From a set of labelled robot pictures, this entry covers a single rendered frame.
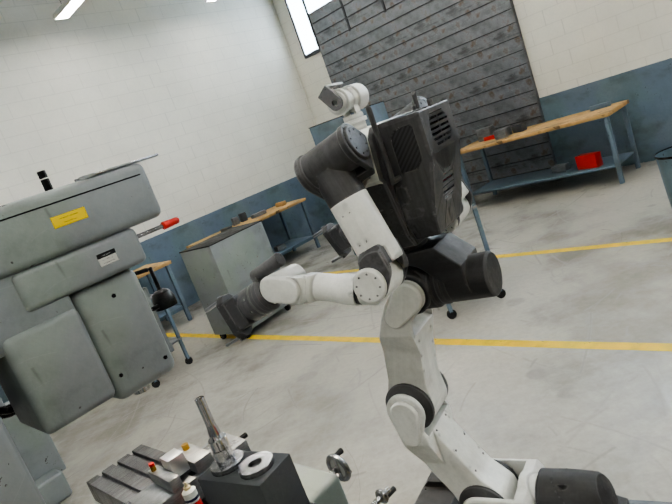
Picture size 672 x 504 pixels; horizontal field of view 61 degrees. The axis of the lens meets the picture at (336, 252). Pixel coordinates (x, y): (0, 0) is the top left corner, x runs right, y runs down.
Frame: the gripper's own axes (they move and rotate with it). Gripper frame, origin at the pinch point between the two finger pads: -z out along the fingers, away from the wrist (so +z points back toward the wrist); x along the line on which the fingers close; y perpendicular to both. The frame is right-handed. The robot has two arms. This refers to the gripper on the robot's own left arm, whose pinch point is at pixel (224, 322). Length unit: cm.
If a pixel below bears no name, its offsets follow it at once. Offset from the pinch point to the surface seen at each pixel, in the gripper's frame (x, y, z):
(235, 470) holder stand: -32.3, 15.4, -7.8
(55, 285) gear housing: 29.6, 23.6, -18.7
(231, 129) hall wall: 311, -698, -422
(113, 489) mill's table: -25, -2, -85
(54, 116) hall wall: 391, -430, -479
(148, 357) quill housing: 3.5, 6.4, -24.7
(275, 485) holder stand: -39.1, 16.3, 2.4
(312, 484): -60, -31, -35
